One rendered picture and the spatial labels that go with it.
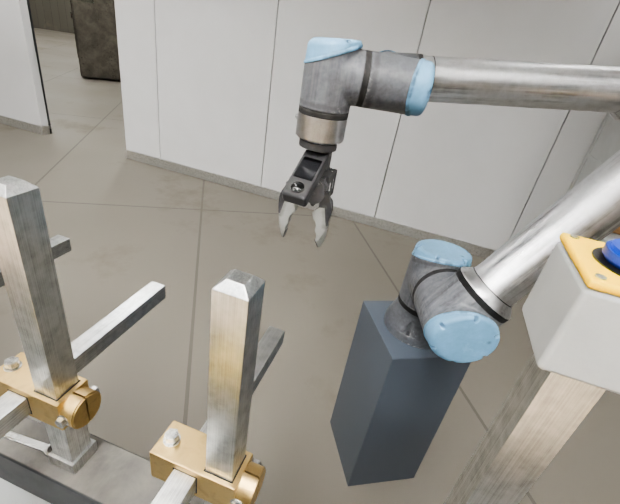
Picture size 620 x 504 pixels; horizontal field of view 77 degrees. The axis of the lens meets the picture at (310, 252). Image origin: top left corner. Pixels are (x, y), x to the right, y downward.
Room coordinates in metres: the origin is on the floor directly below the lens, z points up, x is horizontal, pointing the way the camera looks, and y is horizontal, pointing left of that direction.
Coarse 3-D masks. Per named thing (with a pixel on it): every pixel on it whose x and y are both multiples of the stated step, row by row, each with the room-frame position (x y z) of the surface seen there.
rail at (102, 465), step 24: (24, 432) 0.36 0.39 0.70; (0, 456) 0.32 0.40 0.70; (24, 456) 0.32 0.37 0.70; (48, 456) 0.32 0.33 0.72; (96, 456) 0.34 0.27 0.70; (120, 456) 0.35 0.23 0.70; (24, 480) 0.31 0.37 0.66; (48, 480) 0.30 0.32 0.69; (72, 480) 0.30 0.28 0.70; (96, 480) 0.31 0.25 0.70; (120, 480) 0.31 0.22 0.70; (144, 480) 0.32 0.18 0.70
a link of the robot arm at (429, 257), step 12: (432, 240) 0.97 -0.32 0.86; (420, 252) 0.90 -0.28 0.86; (432, 252) 0.89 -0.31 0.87; (444, 252) 0.90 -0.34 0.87; (456, 252) 0.92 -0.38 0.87; (468, 252) 0.94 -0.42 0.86; (420, 264) 0.89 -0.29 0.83; (432, 264) 0.87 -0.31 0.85; (444, 264) 0.86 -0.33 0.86; (456, 264) 0.86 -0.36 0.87; (468, 264) 0.88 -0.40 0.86; (408, 276) 0.91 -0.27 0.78; (420, 276) 0.85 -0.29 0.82; (408, 288) 0.89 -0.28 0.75; (408, 300) 0.89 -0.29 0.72
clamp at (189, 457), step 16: (192, 432) 0.31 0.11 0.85; (160, 448) 0.28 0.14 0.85; (176, 448) 0.29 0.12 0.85; (192, 448) 0.29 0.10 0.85; (160, 464) 0.27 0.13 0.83; (176, 464) 0.27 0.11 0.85; (192, 464) 0.27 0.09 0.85; (256, 464) 0.29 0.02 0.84; (208, 480) 0.26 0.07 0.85; (224, 480) 0.26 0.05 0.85; (240, 480) 0.26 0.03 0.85; (256, 480) 0.26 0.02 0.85; (208, 496) 0.26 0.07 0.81; (224, 496) 0.25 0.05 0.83; (240, 496) 0.25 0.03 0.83; (256, 496) 0.27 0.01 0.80
